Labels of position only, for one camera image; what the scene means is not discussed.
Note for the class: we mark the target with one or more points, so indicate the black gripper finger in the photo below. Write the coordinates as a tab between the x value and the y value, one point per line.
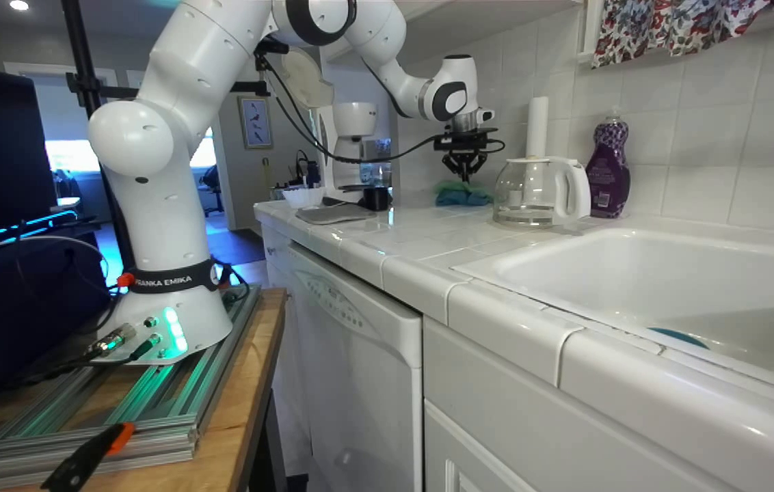
476	166
458	167

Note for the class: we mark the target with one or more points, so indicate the white dishwasher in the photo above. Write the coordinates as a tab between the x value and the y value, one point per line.
349	385

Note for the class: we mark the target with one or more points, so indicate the green towel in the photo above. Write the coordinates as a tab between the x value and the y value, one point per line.
461	195

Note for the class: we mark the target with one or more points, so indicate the floral window curtain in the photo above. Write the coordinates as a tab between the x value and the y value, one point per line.
631	29

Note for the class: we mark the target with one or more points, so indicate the small white bowl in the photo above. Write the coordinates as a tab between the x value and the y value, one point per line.
305	199

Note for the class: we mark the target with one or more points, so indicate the orange handled tool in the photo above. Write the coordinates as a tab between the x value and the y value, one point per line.
75	471

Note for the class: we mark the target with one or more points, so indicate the white paper towel roll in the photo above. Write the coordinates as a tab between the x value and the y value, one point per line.
536	128

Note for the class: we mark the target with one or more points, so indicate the purple dish soap bottle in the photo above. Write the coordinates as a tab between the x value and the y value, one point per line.
609	173

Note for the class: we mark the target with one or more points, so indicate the white coffee maker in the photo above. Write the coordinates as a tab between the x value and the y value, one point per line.
339	132

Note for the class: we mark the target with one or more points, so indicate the glass coffee carafe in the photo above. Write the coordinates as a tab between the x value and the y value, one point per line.
543	193

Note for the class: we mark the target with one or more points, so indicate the white lower cabinets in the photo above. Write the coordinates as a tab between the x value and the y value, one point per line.
609	419

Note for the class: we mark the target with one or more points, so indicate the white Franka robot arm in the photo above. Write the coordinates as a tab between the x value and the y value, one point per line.
171	303

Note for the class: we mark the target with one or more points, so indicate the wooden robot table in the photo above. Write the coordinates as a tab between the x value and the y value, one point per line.
204	424

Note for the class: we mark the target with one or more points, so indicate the white farmhouse sink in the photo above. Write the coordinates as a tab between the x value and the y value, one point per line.
707	294

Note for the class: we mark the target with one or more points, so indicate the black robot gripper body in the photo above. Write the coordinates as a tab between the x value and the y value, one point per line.
468	146

